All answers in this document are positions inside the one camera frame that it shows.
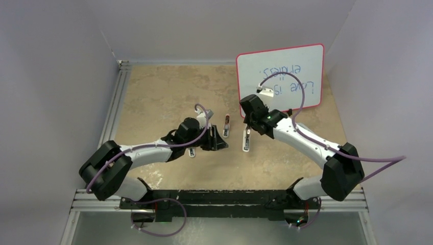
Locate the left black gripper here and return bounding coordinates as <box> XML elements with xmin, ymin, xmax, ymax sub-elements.
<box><xmin>184</xmin><ymin>125</ymin><xmax>227</xmax><ymax>151</ymax></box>

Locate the pink and white stapler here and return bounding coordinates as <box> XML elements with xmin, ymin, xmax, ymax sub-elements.
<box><xmin>223</xmin><ymin>113</ymin><xmax>230</xmax><ymax>138</ymax></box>

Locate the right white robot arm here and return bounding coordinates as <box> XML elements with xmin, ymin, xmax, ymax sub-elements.
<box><xmin>239</xmin><ymin>94</ymin><xmax>365</xmax><ymax>208</ymax></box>

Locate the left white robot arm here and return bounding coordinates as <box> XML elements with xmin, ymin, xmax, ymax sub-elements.
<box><xmin>79</xmin><ymin>117</ymin><xmax>229</xmax><ymax>209</ymax></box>

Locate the red-framed whiteboard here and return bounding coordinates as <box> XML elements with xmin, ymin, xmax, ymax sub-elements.
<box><xmin>236</xmin><ymin>44</ymin><xmax>325</xmax><ymax>111</ymax></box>

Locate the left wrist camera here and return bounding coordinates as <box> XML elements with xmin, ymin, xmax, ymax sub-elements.
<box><xmin>195</xmin><ymin>108</ymin><xmax>213</xmax><ymax>126</ymax></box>

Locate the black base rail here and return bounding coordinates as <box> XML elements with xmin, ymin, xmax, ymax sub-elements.
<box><xmin>119</xmin><ymin>189</ymin><xmax>319</xmax><ymax>223</ymax></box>

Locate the aluminium frame rail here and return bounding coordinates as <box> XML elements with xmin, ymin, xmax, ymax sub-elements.
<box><xmin>98</xmin><ymin>60</ymin><xmax>133</xmax><ymax>146</ymax></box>

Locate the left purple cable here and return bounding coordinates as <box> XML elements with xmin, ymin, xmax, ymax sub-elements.
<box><xmin>85</xmin><ymin>103</ymin><xmax>210</xmax><ymax>194</ymax></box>

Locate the purple cable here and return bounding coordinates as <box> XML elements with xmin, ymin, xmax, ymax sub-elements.
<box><xmin>256</xmin><ymin>71</ymin><xmax>406</xmax><ymax>231</ymax></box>
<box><xmin>85</xmin><ymin>103</ymin><xmax>210</xmax><ymax>194</ymax></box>

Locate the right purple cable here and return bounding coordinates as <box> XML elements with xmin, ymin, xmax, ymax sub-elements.
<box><xmin>256</xmin><ymin>71</ymin><xmax>406</xmax><ymax>231</ymax></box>

